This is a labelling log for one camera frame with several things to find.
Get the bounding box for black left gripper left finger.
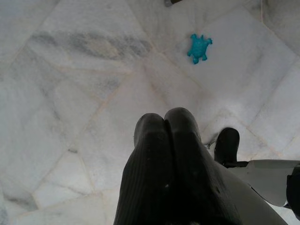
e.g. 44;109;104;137
113;112;179;225

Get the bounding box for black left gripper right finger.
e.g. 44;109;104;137
164;107;283;225

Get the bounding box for robot black left foot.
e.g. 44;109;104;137
214;127;240;165

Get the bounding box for turquoise turtle toy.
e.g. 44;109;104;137
187;33;213;65

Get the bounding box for dark furniture leg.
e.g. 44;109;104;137
164;0;186;7

